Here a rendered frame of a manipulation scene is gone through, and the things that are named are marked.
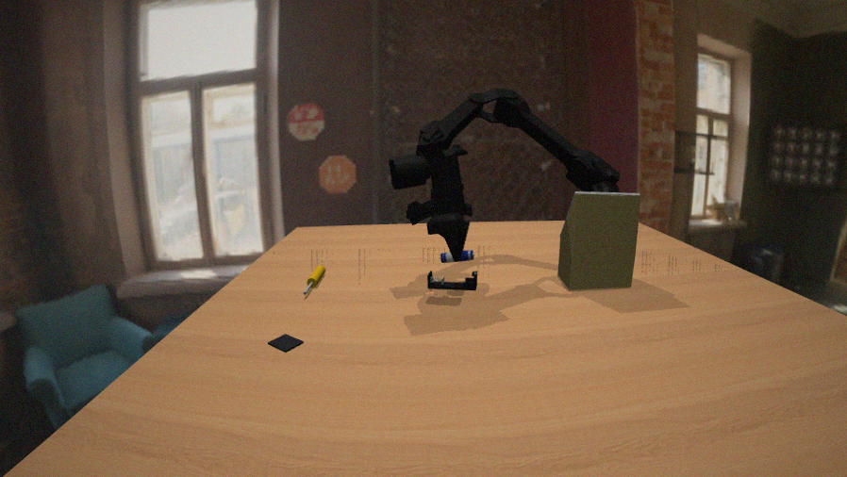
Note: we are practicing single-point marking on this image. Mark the yellow screwdriver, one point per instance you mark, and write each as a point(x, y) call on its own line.
point(315, 277)

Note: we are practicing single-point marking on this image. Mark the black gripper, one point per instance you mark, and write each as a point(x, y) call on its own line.
point(450, 222)

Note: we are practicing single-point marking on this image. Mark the blue and white battery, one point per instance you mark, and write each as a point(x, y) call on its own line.
point(465, 256)

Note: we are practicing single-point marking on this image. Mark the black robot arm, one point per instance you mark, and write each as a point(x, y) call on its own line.
point(586, 170)

